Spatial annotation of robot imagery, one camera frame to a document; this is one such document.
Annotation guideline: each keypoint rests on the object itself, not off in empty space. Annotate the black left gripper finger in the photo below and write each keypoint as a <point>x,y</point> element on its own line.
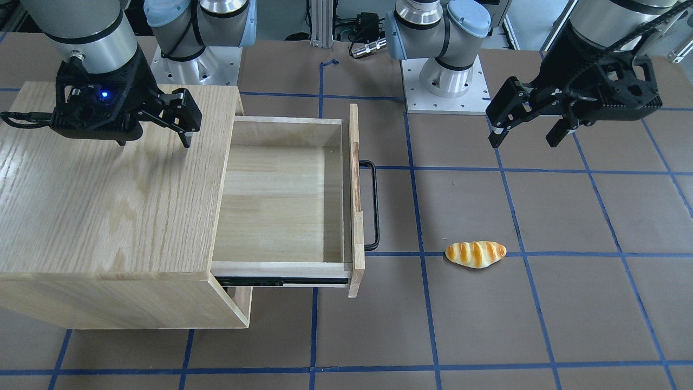
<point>515,102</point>
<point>565,126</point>

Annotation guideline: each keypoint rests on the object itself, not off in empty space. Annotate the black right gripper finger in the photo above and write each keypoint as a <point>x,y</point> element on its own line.
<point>177,110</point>

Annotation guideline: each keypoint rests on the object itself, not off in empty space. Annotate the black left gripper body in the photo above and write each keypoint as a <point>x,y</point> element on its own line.
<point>564,64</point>

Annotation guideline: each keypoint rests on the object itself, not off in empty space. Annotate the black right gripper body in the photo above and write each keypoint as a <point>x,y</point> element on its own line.
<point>143,82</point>

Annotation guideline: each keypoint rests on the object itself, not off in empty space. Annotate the wooden drawer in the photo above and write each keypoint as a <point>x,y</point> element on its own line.
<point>291,213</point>
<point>241,297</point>

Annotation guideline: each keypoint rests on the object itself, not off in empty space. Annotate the black metal drawer handle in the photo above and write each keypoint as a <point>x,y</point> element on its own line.
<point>363,163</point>

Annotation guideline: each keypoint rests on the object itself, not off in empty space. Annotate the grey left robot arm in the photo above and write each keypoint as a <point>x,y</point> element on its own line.
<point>452,32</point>

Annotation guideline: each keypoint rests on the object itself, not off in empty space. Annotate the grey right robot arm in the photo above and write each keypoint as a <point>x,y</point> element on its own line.
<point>100,34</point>

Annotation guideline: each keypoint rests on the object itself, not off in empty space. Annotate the light wooden drawer cabinet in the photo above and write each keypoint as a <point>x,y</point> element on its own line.
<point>96,236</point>

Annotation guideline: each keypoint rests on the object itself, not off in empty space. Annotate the toy bread roll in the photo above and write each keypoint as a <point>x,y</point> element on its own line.
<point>475,255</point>

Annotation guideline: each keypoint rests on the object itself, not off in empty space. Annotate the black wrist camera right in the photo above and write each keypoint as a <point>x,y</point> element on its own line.
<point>94,112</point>

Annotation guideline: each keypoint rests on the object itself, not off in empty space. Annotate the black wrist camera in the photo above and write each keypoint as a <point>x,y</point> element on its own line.
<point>622,88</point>
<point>94,112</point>

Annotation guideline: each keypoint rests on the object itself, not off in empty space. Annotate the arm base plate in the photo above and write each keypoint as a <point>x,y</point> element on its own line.
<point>432,89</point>
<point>217,66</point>

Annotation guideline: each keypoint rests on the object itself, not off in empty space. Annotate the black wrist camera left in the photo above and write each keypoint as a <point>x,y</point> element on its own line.
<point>622,88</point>

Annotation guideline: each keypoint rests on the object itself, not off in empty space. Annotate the aluminium frame post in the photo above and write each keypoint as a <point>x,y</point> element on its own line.
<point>322,17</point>

